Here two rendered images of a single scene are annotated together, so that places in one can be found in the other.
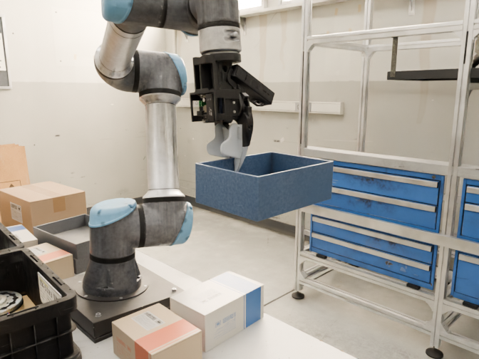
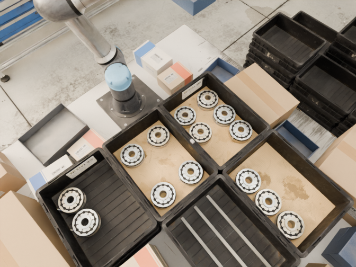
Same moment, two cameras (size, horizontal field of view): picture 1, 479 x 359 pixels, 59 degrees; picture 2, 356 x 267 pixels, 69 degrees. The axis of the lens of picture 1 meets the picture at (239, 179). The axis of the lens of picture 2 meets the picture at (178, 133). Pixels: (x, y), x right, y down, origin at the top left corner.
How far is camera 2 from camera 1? 1.44 m
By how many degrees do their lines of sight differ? 77
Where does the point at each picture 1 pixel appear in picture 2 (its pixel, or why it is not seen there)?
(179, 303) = (161, 67)
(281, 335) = (163, 46)
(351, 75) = not seen: outside the picture
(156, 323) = (172, 74)
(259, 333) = not seen: hidden behind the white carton
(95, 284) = (138, 103)
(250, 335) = not seen: hidden behind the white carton
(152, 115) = (81, 17)
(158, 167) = (103, 40)
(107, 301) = (145, 100)
